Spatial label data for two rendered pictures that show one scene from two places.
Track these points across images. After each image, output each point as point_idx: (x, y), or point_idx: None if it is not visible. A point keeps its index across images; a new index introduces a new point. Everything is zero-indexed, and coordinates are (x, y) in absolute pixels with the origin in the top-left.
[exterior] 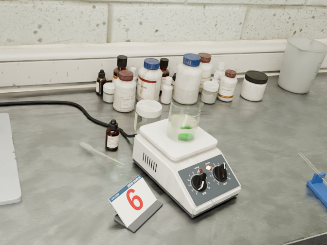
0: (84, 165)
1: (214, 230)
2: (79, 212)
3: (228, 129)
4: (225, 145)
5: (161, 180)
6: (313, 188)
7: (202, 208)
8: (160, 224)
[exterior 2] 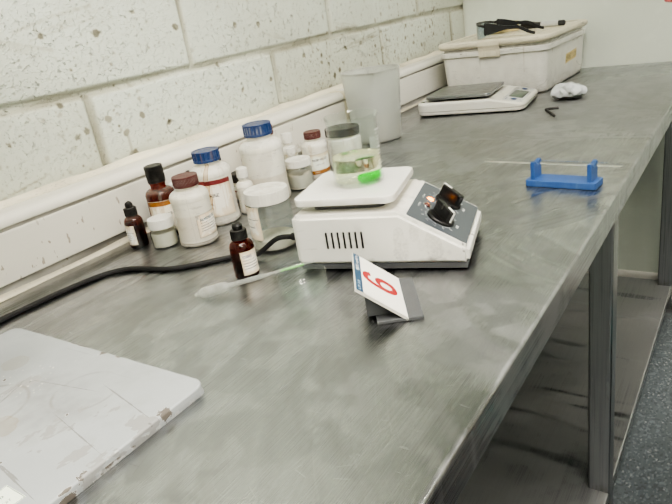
0: (240, 308)
1: (507, 263)
2: (317, 347)
3: None
4: None
5: (381, 252)
6: (541, 183)
7: (471, 246)
8: (442, 294)
